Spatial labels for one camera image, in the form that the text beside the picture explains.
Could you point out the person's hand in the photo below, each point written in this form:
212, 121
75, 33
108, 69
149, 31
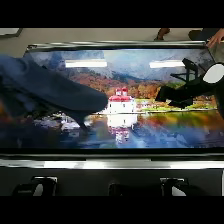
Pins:
216, 37

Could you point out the person's legs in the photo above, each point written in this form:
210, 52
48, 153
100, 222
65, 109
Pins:
200, 33

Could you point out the blue shirt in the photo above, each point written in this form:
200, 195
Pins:
43, 88

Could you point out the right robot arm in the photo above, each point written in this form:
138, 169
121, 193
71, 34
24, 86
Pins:
213, 74

